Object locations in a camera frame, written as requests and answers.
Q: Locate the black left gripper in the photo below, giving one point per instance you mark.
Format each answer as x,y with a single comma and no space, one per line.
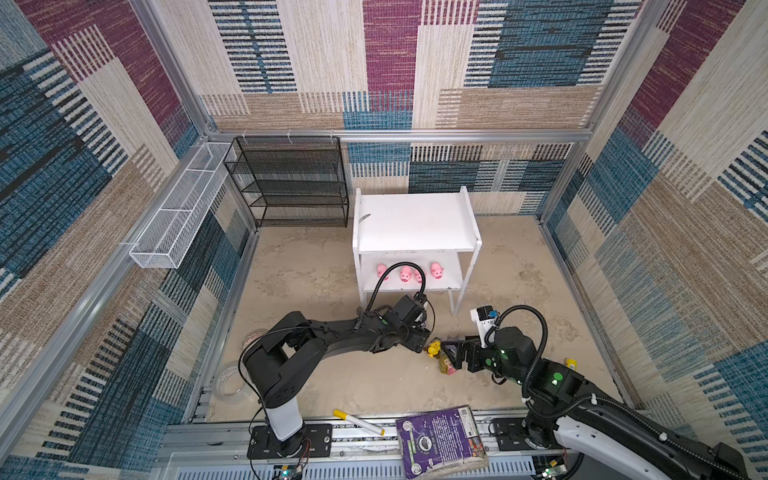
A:
418,339

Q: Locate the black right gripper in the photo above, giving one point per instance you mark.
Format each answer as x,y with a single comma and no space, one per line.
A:
472,346

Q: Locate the yellow toy figure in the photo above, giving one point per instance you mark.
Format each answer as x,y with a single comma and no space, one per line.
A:
434,349

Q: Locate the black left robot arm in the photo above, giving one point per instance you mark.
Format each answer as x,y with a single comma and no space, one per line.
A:
279,362

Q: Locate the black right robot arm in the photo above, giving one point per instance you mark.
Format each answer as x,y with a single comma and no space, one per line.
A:
567,410

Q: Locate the white two-tier shelf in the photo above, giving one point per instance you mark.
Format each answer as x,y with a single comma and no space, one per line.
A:
416,228

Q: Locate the doll toy figure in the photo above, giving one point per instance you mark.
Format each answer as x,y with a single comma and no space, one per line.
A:
445,365

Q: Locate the purple toy package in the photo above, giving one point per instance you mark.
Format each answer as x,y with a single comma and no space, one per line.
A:
440,443

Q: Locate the yellow white marker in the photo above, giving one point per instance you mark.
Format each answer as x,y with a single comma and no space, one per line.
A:
369,427

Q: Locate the clear tape roll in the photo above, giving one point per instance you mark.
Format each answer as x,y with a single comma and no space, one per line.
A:
252,336
228,385

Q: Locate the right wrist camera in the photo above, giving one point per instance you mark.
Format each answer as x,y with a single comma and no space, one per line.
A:
485,318

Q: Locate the black wire mesh shelf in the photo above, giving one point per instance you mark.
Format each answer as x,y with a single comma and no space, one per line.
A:
291,181

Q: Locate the white wire mesh basket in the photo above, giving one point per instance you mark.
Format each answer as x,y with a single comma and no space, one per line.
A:
165,241

